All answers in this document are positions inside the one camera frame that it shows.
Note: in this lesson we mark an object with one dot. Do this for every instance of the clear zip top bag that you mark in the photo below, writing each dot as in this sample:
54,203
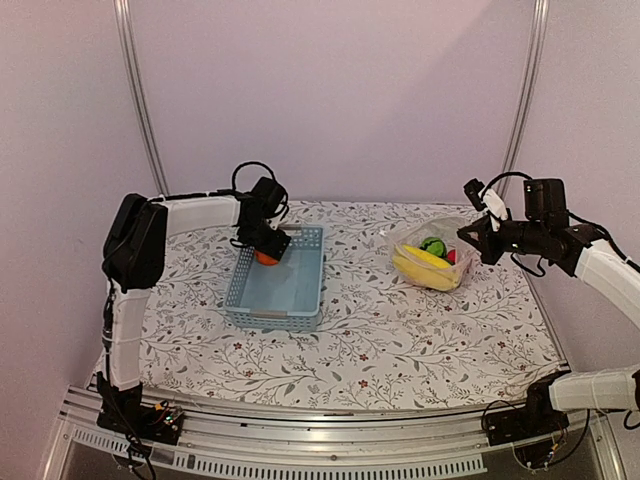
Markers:
430,255

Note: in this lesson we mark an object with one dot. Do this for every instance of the green toy watermelon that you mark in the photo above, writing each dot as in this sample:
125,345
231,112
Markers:
435,246

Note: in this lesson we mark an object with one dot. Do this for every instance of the orange toy fruit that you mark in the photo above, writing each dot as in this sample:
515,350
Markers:
265,259

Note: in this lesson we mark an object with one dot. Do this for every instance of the yellow toy banana bunch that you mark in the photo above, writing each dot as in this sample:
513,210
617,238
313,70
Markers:
414,270

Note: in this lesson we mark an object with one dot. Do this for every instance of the left aluminium frame post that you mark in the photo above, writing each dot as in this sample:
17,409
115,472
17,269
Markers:
126,33

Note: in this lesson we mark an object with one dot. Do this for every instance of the aluminium front rail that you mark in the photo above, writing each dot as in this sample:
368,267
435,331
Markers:
235,440

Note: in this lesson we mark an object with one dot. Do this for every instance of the floral tablecloth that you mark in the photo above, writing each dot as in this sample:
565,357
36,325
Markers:
380,344

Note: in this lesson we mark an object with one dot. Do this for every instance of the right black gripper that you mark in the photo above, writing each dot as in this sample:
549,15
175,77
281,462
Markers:
484,243

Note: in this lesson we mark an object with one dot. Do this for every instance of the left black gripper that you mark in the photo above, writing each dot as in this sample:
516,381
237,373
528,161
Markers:
275,248

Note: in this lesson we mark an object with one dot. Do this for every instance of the right aluminium frame post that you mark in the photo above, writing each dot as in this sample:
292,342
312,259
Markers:
531,70

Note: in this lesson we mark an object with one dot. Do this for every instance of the aluminium frame post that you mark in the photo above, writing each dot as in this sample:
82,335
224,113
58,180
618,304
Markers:
531,70
126,33

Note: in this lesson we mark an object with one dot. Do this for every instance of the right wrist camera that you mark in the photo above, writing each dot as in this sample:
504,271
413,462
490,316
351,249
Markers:
486,199

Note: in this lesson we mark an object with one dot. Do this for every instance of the blue plastic basket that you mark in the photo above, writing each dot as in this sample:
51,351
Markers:
285,296

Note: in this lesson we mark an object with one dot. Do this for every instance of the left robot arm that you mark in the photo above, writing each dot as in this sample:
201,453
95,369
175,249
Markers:
134,259

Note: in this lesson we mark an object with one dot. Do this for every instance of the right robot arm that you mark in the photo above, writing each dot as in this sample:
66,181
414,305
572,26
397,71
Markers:
587,253

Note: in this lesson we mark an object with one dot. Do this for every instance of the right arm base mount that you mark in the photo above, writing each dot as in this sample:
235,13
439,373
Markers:
535,418

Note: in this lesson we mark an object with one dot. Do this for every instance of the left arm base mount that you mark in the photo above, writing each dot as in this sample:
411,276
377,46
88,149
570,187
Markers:
122,412

